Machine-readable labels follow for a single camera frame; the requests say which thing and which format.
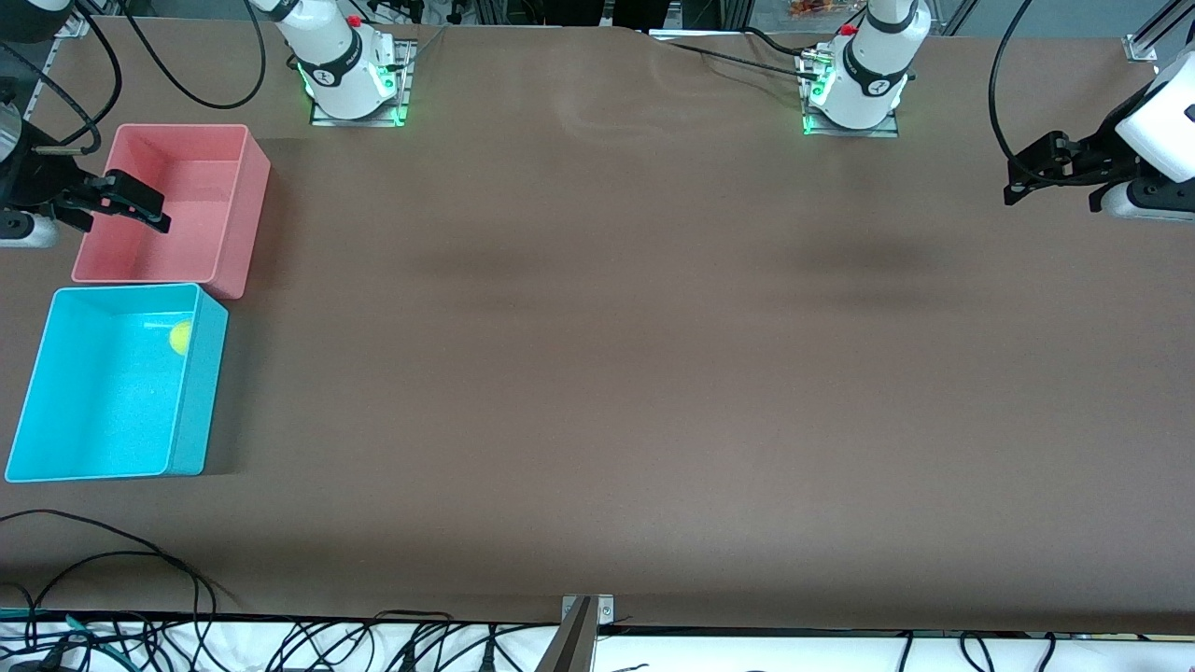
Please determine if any dark camera mount bar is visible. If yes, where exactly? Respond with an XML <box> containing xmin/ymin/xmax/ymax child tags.
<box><xmin>535</xmin><ymin>597</ymin><xmax>598</xmax><ymax>672</ymax></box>

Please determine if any blue plastic bin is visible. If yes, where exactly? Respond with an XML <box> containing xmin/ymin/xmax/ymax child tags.
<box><xmin>5</xmin><ymin>283</ymin><xmax>230</xmax><ymax>483</ymax></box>

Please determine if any pink plastic bin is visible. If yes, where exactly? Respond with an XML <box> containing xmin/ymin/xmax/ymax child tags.
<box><xmin>71</xmin><ymin>123</ymin><xmax>273</xmax><ymax>301</ymax></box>

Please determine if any long looping black cable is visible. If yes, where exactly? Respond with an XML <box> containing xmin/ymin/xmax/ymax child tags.
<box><xmin>119</xmin><ymin>0</ymin><xmax>269</xmax><ymax>110</ymax></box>

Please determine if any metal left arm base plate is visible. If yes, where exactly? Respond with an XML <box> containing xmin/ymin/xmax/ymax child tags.
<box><xmin>800</xmin><ymin>47</ymin><xmax>902</xmax><ymax>138</ymax></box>

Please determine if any short black base cable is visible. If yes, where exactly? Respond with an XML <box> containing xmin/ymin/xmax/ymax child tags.
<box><xmin>742</xmin><ymin>26</ymin><xmax>818</xmax><ymax>59</ymax></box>

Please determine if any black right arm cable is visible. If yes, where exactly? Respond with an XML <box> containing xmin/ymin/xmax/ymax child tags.
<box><xmin>0</xmin><ymin>0</ymin><xmax>124</xmax><ymax>156</ymax></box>

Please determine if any black base power cable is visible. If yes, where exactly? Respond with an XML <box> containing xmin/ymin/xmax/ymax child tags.
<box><xmin>651</xmin><ymin>33</ymin><xmax>822</xmax><ymax>80</ymax></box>

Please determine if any aluminium frame profile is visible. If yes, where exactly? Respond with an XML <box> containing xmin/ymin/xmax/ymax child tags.
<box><xmin>1123</xmin><ymin>0</ymin><xmax>1195</xmax><ymax>63</ymax></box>

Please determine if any small metal table bracket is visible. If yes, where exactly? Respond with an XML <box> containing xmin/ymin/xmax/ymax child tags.
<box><xmin>561</xmin><ymin>595</ymin><xmax>615</xmax><ymax>628</ymax></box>

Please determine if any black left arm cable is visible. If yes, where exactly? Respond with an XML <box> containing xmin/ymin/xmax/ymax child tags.
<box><xmin>988</xmin><ymin>0</ymin><xmax>1043</xmax><ymax>178</ymax></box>

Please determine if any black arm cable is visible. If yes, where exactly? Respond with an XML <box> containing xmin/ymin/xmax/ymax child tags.
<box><xmin>0</xmin><ymin>0</ymin><xmax>124</xmax><ymax>156</ymax></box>
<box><xmin>988</xmin><ymin>0</ymin><xmax>1043</xmax><ymax>178</ymax></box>

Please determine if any black cable across table edge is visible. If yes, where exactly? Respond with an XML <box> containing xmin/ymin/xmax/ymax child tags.
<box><xmin>0</xmin><ymin>509</ymin><xmax>218</xmax><ymax>617</ymax></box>

